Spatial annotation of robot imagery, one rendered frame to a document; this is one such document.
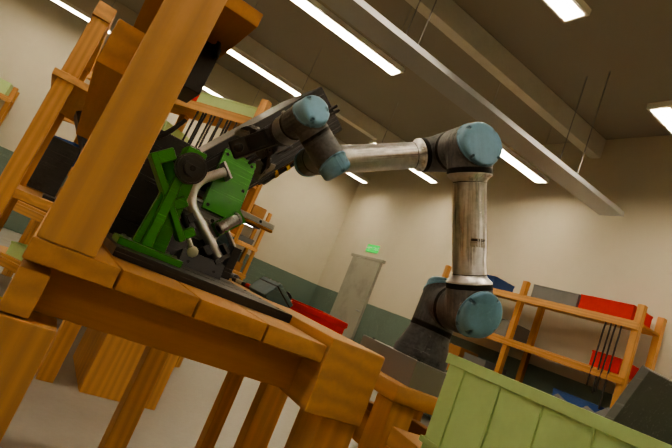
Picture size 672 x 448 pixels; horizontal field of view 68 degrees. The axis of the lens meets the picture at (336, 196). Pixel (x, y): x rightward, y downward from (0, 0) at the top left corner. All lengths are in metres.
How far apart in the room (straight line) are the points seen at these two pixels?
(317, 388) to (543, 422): 0.44
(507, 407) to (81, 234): 0.70
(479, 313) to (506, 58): 5.59
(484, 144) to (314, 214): 10.53
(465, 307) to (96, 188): 0.85
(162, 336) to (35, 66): 9.72
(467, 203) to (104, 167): 0.84
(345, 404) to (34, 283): 0.61
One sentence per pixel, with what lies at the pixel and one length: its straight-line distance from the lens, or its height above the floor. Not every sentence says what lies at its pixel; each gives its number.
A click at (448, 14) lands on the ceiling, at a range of 6.15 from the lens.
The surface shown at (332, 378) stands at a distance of 1.06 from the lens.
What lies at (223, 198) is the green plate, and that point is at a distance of 1.56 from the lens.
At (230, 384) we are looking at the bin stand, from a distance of 1.96.
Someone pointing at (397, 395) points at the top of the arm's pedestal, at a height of 0.83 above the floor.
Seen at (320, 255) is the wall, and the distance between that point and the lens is 11.92.
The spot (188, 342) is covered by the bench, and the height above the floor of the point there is 0.79.
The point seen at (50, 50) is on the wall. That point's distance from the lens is 10.65.
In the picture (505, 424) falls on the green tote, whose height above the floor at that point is 0.90.
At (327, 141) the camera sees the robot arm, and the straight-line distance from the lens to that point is 1.15.
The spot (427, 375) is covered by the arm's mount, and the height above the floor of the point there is 0.89.
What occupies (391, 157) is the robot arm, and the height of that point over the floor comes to 1.37.
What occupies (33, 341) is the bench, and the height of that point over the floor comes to 0.74.
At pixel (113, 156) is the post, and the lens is 0.88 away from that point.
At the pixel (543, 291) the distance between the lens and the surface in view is 6.90.
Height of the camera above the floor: 0.96
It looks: 11 degrees up
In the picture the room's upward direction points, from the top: 23 degrees clockwise
